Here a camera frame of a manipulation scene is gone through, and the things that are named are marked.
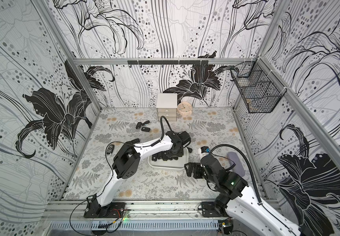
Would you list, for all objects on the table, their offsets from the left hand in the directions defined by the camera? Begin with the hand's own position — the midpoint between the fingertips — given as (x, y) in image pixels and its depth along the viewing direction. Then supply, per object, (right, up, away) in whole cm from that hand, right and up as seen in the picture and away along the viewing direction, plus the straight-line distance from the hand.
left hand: (176, 155), depth 93 cm
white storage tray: (+3, -4, -4) cm, 7 cm away
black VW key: (-22, +16, +12) cm, 30 cm away
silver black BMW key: (-43, +4, +2) cm, 44 cm away
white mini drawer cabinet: (-7, +33, +10) cm, 35 cm away
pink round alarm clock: (+7, +31, +22) cm, 39 cm away
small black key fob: (+9, +3, 0) cm, 9 cm away
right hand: (+8, -1, -18) cm, 20 cm away
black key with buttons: (-28, +8, +6) cm, 30 cm away
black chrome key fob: (-23, +21, +17) cm, 35 cm away
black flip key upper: (-27, +19, +15) cm, 37 cm away
